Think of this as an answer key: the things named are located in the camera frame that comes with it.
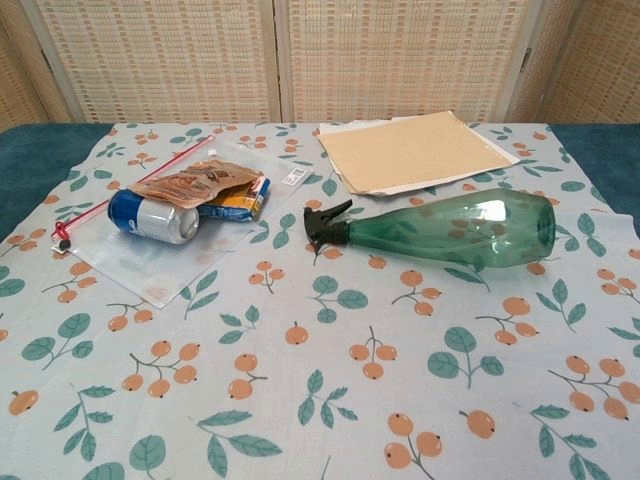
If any blue silver drink can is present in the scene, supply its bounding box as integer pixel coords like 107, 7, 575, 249
107, 188, 200, 246

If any beige paper folder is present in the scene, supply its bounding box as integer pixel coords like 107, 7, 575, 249
317, 110, 521, 197

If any teal table cover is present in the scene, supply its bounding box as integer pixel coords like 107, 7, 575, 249
0, 122, 640, 241

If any brown spout drink pouch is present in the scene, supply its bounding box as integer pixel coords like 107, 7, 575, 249
130, 149, 265, 210

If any blue yellow snack packet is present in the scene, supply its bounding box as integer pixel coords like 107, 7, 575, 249
198, 175, 272, 222

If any woven folding screen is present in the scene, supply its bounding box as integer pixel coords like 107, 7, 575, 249
0, 0, 640, 126

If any clear red-zipper pouch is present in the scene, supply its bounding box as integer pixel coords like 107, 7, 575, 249
51, 133, 315, 311

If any green transparent spray bottle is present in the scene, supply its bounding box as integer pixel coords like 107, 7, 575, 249
303, 188, 558, 267

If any floral fruit print tablecloth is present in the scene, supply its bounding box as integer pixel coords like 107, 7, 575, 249
0, 121, 640, 480

